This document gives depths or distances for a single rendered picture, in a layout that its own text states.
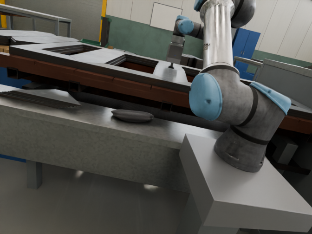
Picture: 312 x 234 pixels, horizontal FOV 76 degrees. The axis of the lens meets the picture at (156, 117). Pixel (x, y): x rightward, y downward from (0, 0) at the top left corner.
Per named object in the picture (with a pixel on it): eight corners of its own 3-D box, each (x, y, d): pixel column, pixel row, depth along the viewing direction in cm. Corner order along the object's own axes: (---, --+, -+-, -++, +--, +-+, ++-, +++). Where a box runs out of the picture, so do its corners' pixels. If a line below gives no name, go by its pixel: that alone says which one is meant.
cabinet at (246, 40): (224, 74, 892) (239, 27, 818) (219, 72, 936) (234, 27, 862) (243, 78, 909) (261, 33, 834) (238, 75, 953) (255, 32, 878)
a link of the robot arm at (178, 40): (171, 34, 124) (184, 37, 125) (169, 42, 126) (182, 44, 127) (173, 35, 117) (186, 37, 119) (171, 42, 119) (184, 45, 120)
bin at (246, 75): (235, 90, 591) (242, 71, 569) (248, 92, 598) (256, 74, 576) (245, 96, 535) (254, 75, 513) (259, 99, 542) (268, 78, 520)
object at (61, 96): (9, 87, 95) (9, 79, 93) (91, 104, 96) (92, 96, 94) (-12, 94, 83) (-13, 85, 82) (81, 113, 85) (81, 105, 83)
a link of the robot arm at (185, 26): (202, 22, 105) (196, 23, 115) (182, 16, 103) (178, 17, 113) (197, 38, 108) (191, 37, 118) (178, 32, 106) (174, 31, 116)
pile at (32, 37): (42, 37, 188) (42, 30, 186) (83, 47, 189) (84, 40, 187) (-39, 39, 115) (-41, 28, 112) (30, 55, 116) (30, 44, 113)
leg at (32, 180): (33, 181, 132) (29, 83, 106) (42, 183, 132) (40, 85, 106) (27, 187, 126) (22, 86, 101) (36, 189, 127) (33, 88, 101)
